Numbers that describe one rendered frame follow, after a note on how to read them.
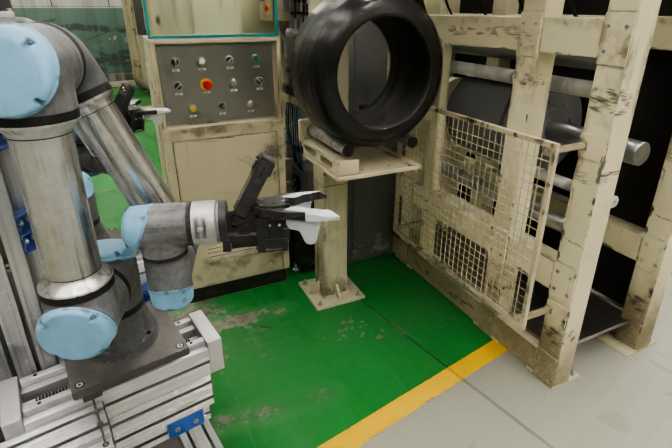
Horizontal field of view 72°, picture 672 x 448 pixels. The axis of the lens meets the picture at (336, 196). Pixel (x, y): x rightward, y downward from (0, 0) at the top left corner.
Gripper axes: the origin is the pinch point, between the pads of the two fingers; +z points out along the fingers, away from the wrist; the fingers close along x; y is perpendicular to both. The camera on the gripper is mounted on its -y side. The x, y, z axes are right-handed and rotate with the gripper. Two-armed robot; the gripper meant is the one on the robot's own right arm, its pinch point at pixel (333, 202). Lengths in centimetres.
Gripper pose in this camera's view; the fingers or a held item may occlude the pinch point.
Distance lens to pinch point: 81.9
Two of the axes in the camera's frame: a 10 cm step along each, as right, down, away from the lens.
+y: 0.2, 9.7, 2.5
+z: 9.9, -0.6, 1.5
